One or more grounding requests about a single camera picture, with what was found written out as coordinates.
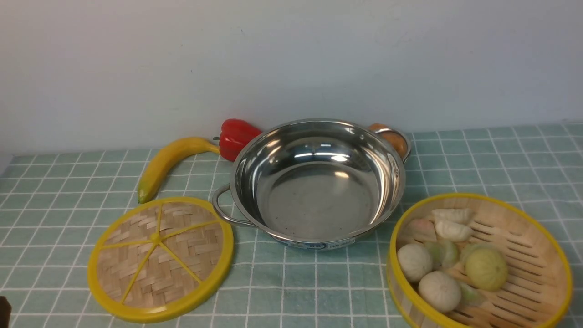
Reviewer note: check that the yellow woven steamer lid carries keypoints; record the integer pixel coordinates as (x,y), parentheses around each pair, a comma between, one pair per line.
(161,260)

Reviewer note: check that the yellow bamboo steamer basket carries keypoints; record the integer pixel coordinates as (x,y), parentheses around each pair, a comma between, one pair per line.
(537,293)

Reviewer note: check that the stainless steel pot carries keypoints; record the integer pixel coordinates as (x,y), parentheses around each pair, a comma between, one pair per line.
(315,184)

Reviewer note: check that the red bell pepper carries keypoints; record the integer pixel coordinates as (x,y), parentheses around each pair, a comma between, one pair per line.
(234,136)

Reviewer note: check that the orange brown round fruit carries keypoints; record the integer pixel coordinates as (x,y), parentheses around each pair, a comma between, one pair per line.
(395,138)

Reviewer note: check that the yellow plastic banana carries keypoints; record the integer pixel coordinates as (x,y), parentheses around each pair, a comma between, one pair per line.
(157,169)

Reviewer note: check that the pink dumpling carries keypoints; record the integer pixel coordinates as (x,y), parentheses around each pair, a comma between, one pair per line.
(420,229)

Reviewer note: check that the white round bun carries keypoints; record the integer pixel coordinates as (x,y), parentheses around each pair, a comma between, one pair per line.
(415,262)
(440,291)

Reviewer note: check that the white dumpling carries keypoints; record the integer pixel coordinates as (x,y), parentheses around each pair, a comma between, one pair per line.
(452,231)
(457,215)

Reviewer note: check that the pale green dumpling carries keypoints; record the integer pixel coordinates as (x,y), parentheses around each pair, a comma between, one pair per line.
(470,297)
(444,253)

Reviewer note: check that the green round bun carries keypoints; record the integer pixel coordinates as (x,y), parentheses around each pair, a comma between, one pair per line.
(487,269)

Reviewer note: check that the green checkered tablecloth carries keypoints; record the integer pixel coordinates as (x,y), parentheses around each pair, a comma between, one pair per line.
(55,207)

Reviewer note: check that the dark object at edge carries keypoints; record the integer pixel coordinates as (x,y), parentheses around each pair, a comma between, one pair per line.
(5,312)

